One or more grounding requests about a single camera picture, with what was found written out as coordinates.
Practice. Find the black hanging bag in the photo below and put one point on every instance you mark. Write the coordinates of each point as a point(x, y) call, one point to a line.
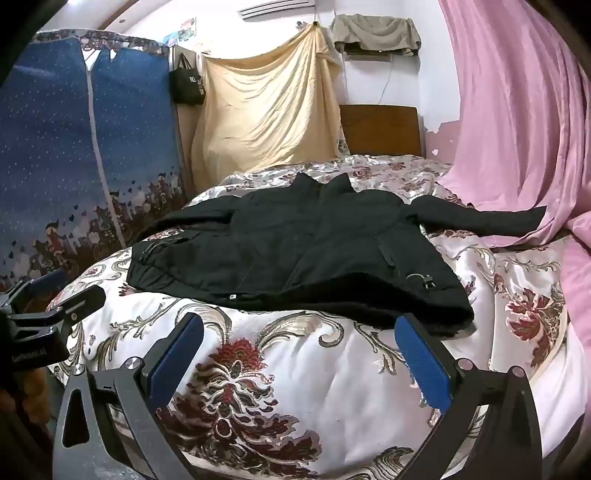
point(187, 85)

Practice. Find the black padded jacket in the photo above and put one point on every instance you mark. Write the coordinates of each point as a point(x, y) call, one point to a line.
point(300, 240)

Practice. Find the yellow hanging cloth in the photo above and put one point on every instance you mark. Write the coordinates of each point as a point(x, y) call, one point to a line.
point(268, 115)

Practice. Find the white air conditioner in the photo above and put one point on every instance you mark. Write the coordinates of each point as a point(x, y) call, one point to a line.
point(277, 7)

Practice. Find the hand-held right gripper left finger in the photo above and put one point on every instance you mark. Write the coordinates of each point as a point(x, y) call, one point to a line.
point(175, 362)

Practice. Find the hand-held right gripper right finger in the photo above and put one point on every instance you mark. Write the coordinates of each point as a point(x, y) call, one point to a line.
point(422, 362)

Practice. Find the blue fabric wardrobe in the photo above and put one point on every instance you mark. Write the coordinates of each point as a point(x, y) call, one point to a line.
point(55, 161)

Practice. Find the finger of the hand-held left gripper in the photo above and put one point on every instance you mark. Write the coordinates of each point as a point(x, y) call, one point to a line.
point(78, 302)
point(39, 287)

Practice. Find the wall poster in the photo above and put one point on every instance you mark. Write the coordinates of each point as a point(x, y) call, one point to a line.
point(185, 31)

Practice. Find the wooden cabinet panel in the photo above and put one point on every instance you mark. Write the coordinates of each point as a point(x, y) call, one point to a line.
point(185, 134)

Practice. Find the pink curtain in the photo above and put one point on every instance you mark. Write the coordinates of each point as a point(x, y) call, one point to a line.
point(508, 115)

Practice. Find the wooden headboard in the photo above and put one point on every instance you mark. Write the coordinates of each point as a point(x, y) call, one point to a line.
point(381, 131)

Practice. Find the olive draped cloth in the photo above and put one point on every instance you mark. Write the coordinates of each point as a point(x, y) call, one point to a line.
point(376, 30)

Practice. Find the floral satin bedspread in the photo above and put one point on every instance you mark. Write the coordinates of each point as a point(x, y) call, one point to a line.
point(323, 374)

